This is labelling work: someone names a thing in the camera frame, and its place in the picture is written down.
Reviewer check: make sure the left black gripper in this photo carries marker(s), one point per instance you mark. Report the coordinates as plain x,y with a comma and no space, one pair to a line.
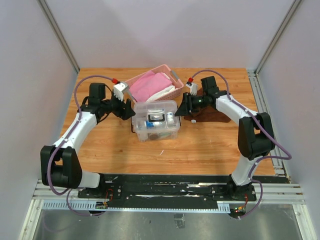
125,111

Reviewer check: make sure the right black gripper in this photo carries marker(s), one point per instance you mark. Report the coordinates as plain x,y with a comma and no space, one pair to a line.
186,107

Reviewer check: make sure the clear box lid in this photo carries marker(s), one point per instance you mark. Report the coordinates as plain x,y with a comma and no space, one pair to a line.
141,109

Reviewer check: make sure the white swab packets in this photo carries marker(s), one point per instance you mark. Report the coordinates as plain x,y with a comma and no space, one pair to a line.
155,111

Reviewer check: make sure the white blue pill bottle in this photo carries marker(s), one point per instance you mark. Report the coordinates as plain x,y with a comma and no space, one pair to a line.
155,124

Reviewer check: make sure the clear plastic medicine box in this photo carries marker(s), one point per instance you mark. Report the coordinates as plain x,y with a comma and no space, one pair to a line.
169,132

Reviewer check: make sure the small bandage roll packet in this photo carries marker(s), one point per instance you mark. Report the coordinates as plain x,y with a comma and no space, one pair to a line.
170,118

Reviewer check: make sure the white medicine bottle green label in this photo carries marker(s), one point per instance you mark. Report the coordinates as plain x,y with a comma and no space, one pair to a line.
142,131

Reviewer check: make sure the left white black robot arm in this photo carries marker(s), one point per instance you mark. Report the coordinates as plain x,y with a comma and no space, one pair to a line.
60,165

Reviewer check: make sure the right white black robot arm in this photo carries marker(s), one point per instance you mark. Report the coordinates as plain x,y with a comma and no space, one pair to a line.
255,131

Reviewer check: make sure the brown towel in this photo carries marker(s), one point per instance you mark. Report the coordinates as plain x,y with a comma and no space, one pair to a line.
208,114

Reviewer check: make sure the white folded cloth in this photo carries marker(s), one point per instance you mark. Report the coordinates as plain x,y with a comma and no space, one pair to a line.
161,93

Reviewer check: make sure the brown glass bottle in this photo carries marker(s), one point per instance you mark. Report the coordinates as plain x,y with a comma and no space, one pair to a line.
153,137

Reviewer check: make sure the pink folded cloth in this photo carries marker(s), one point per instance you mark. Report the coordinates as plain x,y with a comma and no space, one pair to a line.
149,84

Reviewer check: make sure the pink plastic basket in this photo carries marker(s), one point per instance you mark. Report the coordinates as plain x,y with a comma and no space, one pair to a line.
170,74

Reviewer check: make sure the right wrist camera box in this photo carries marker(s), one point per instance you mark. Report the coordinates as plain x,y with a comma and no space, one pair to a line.
193,87

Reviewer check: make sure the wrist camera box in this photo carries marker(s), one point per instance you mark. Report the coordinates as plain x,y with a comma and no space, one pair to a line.
119,90
193,87

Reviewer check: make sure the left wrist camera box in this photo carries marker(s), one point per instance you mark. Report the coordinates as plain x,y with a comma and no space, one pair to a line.
119,90

